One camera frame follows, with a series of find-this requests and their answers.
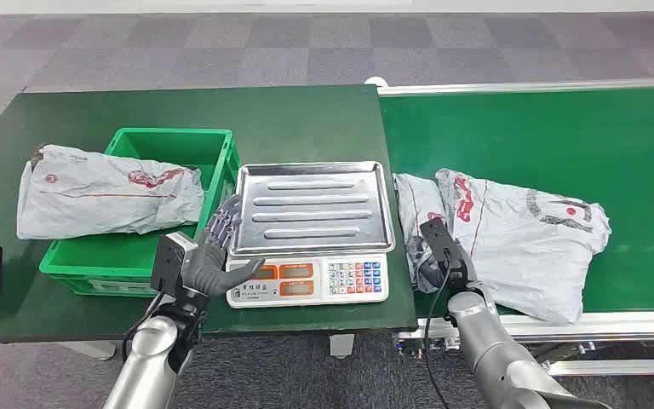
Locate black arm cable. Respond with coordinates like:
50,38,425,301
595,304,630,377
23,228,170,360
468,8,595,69
121,289,165,364
423,251,456,409

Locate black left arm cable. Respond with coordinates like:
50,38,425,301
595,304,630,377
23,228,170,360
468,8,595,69
121,289,165,364

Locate steel scale tray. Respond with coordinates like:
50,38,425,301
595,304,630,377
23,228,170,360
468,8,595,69
228,161,396,256

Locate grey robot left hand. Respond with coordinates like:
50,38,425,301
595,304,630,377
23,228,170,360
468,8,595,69
180,194,267,298

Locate green plastic crate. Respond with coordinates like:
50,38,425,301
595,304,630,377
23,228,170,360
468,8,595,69
39,127,243,298

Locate white table leg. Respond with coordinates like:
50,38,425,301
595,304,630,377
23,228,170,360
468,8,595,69
329,333,357,360

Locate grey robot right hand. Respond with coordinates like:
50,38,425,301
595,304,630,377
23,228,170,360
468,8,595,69
415,238,479,295

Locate white electronic weighing scale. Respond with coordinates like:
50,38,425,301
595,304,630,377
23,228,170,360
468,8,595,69
225,161,396,310

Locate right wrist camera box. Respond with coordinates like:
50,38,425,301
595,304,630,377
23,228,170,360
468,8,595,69
419,216,459,262

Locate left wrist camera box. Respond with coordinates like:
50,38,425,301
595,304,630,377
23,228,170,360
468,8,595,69
150,231,199,296

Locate large grey mailer bag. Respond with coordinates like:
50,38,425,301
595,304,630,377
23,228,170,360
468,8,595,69
435,168,612,325

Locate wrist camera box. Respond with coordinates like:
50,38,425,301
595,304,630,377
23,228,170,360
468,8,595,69
150,231,199,296
419,216,459,262

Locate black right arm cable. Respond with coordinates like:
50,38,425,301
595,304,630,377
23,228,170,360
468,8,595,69
423,251,456,409

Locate small crumpled grey mailer bag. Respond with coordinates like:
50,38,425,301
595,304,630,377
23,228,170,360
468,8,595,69
393,172,448,295

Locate dark green table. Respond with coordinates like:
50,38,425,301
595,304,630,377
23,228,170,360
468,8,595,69
0,84,419,345

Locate grey mailer bag, red stripe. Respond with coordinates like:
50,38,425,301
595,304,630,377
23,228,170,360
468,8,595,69
16,144,206,241

